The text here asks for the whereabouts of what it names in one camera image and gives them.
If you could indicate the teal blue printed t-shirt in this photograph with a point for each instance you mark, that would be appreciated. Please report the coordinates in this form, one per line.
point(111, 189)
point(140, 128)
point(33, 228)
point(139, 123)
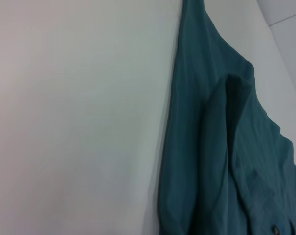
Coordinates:
point(199, 147)

